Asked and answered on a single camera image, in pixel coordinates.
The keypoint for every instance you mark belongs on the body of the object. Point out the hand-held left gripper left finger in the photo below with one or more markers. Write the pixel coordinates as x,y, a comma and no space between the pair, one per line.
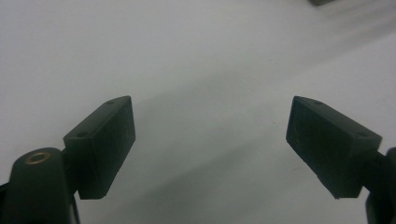
102,146

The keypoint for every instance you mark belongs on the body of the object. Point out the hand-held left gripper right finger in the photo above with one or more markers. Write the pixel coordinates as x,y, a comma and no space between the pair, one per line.
327,146

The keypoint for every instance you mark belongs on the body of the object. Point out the transparent smoked plastic box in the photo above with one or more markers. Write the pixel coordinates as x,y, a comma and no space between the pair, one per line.
320,2

